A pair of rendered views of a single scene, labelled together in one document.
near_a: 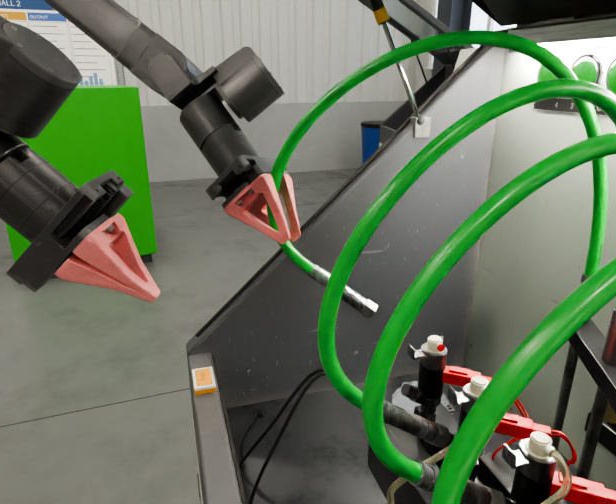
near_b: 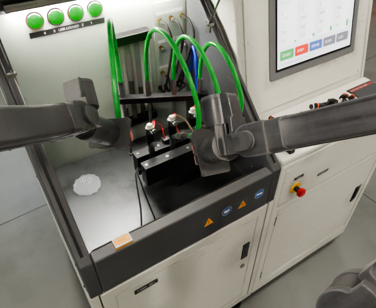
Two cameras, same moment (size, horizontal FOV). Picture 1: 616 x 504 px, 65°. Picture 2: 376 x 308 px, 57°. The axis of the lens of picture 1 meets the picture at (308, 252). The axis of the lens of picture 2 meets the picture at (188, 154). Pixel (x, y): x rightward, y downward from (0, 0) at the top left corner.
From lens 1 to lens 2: 1.01 m
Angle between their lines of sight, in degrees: 88
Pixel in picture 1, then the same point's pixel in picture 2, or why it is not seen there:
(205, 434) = (159, 227)
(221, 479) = (181, 212)
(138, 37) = (72, 110)
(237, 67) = (83, 90)
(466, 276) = not seen: hidden behind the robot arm
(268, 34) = not seen: outside the picture
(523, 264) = not seen: hidden behind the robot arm
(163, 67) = (90, 113)
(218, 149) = (113, 128)
